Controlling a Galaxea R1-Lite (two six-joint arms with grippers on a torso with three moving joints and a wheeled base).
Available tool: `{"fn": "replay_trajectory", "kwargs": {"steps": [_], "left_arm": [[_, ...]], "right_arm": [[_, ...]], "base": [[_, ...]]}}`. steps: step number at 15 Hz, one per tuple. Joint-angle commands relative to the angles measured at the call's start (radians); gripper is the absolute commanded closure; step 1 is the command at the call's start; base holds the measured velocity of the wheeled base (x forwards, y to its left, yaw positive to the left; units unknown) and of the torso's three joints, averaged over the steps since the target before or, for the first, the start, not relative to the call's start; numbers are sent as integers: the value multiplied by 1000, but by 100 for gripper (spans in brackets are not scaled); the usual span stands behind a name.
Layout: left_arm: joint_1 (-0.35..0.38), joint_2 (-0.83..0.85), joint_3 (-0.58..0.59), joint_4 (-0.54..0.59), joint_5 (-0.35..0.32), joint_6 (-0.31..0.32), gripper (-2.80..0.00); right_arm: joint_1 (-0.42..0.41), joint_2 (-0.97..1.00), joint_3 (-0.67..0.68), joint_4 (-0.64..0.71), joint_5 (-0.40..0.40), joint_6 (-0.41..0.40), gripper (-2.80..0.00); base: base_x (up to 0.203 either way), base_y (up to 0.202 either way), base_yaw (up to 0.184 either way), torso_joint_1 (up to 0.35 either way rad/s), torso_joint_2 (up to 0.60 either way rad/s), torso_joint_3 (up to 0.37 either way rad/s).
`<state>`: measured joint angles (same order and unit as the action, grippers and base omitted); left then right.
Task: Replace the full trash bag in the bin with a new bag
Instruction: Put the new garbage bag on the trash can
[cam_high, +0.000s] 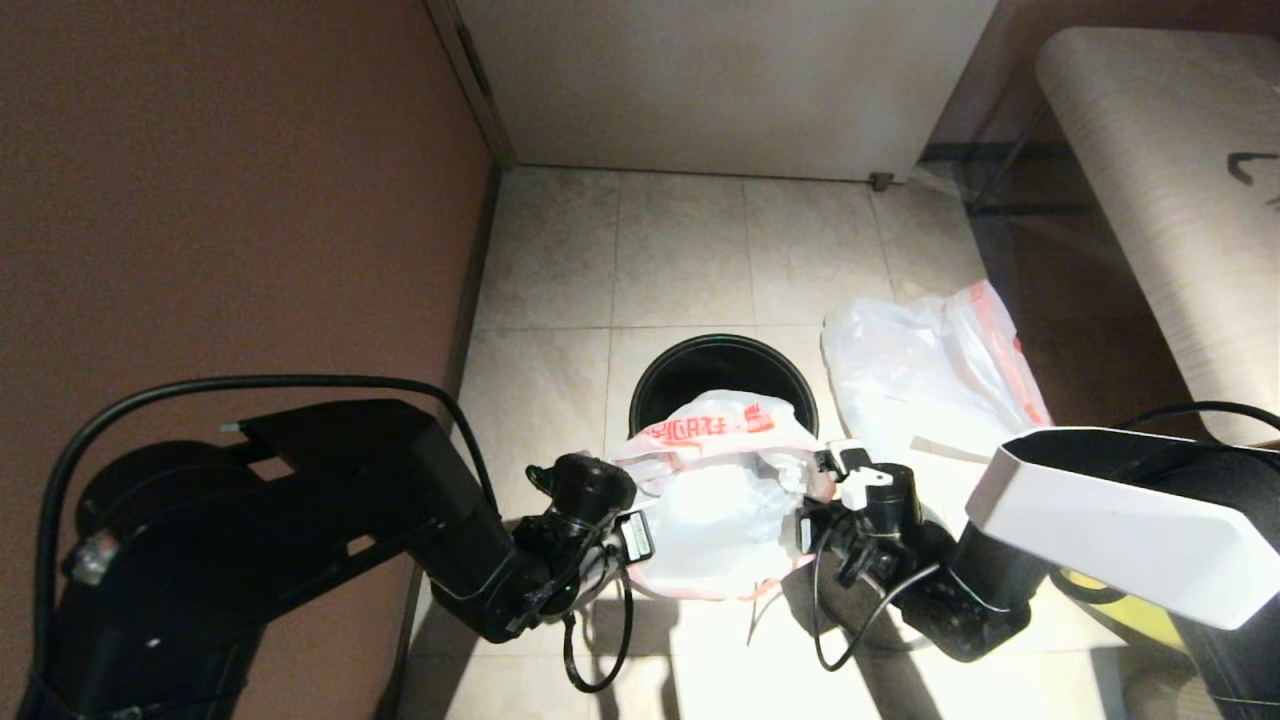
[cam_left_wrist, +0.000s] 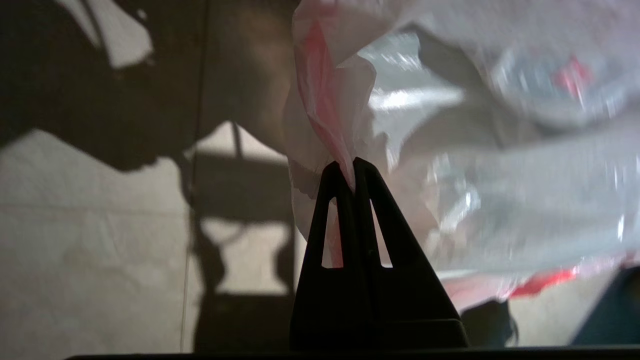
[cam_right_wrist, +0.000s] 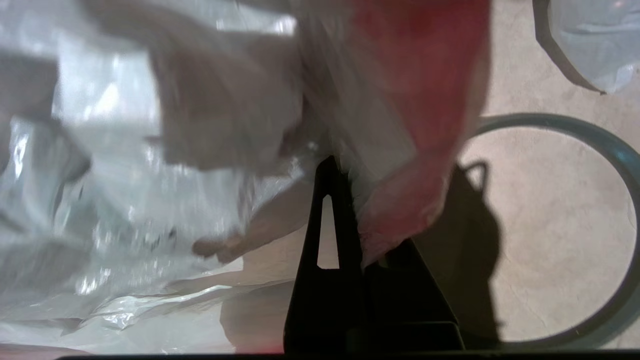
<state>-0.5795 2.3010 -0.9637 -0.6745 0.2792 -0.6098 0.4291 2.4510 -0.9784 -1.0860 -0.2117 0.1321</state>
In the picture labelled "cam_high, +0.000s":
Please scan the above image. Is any black trash bin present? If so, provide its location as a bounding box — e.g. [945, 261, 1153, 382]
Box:
[629, 334, 820, 441]

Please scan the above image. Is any yellow plastic bag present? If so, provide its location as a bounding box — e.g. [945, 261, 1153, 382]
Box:
[1050, 565, 1191, 656]

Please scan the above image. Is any beige wood-grain table top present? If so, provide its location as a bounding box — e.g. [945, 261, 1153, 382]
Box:
[1035, 28, 1280, 448]

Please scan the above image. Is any white door panel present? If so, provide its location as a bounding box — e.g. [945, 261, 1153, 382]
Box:
[455, 0, 1001, 184]

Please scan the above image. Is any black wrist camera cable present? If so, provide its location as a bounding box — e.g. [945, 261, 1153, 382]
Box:
[810, 510, 946, 673]

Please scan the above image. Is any braided left wrist cable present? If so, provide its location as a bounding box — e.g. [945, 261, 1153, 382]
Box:
[560, 545, 635, 694]

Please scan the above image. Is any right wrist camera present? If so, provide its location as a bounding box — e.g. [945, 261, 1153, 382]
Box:
[815, 440, 869, 479]

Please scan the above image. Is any black elbow cable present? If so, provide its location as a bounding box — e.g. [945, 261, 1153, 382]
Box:
[33, 374, 498, 701]
[1050, 400, 1280, 606]

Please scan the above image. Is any black metal table frame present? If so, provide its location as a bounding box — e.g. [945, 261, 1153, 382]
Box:
[920, 100, 1111, 223]

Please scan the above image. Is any black left elbow cable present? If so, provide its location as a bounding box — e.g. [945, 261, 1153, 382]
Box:
[33, 374, 498, 701]

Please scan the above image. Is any dark door frame post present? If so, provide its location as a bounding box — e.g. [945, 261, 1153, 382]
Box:
[428, 0, 518, 171]

